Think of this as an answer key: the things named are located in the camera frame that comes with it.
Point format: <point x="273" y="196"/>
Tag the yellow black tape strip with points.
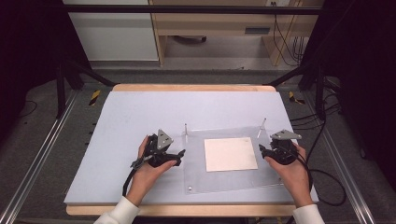
<point x="294" y="98"/>
<point x="95" y="97"/>

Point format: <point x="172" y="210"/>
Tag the grey desk label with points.
<point x="257" y="30"/>

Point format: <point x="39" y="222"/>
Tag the person's left hand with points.
<point x="148" y="175"/>

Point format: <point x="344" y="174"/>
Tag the clear acrylic picture frame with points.
<point x="196" y="174"/>

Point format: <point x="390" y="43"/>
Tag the white cabinet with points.
<point x="113" y="34"/>

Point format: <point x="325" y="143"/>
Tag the black metal stand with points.
<point x="61" y="90"/>
<point x="319" y="93"/>

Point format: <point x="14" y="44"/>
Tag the person's right hand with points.
<point x="294" y="175"/>

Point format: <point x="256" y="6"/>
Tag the painting print card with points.
<point x="230" y="154"/>

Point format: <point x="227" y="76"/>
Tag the black horizontal frame bar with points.
<point x="186" y="9"/>

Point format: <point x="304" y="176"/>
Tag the black curved object under desk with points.
<point x="190" y="39"/>

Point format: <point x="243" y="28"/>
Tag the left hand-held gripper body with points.
<point x="157" y="157"/>

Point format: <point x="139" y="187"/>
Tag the black curtain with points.
<point x="28" y="46"/>
<point x="364" y="77"/>

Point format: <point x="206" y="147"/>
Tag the pale blue table mat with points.
<point x="140" y="115"/>

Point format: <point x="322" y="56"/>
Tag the light wooden desk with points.
<point x="214" y="21"/>

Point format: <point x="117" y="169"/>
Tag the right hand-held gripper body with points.
<point x="285" y="152"/>

